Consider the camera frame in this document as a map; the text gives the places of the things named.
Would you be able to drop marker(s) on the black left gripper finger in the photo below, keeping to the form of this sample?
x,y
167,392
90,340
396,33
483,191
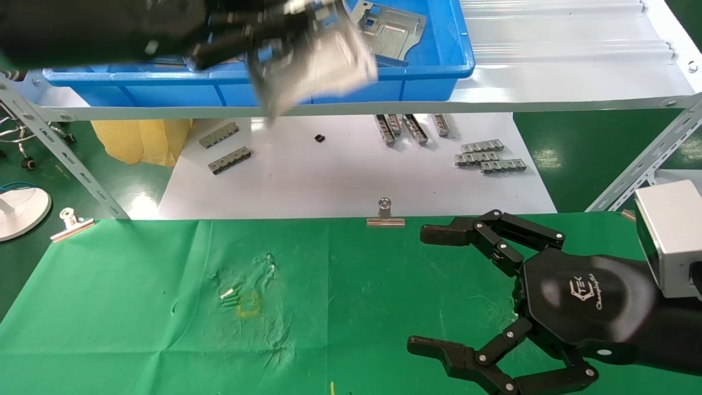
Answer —
x,y
274,13

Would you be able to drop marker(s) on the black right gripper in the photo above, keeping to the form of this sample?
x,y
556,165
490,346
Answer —
x,y
592,307

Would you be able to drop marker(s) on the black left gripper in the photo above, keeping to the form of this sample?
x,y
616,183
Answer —
x,y
82,27

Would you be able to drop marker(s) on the silver stamped metal plate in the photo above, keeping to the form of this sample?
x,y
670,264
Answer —
x,y
389,33
318,66

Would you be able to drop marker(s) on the gray flat metal part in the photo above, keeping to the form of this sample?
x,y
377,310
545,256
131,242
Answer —
x,y
171,61

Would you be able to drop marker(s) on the blue plastic bin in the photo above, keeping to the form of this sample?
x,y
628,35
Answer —
x,y
164,88

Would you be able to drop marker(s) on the green table cloth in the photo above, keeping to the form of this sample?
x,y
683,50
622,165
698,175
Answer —
x,y
384,307

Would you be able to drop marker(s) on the yellow cloth cover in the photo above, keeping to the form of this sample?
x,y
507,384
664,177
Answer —
x,y
137,140

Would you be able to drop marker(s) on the silver binder clip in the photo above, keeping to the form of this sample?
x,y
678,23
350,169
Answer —
x,y
71,225
629,214
385,216

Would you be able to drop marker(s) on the black stool chrome base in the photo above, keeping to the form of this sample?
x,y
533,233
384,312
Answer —
x,y
27,163

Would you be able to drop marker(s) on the white metal shelf rack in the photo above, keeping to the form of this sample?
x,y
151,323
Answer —
x,y
548,66

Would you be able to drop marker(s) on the small white scrap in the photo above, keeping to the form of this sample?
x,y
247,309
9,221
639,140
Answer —
x,y
227,294

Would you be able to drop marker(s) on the white standing fan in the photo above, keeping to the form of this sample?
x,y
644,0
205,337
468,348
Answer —
x,y
22,211

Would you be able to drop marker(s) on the small gray metal rail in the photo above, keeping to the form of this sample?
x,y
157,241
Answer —
x,y
476,159
442,125
230,160
482,146
396,124
503,167
219,135
415,129
385,131

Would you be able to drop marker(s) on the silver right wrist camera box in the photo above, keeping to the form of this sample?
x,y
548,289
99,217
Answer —
x,y
669,236

